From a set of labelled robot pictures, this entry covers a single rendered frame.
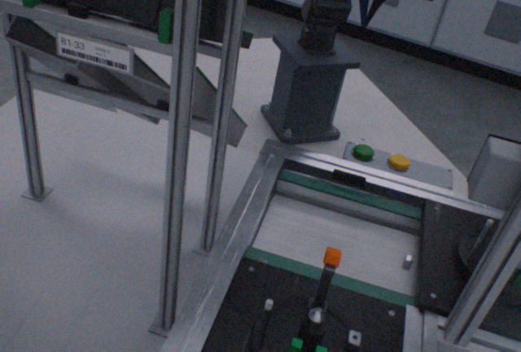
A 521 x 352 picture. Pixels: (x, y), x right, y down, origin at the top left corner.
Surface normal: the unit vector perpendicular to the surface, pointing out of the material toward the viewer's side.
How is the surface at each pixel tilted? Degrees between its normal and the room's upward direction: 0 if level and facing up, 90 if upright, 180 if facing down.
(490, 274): 90
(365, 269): 0
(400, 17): 90
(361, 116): 0
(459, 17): 90
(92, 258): 0
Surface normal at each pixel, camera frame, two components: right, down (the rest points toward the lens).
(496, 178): -0.27, 0.54
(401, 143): 0.14, -0.79
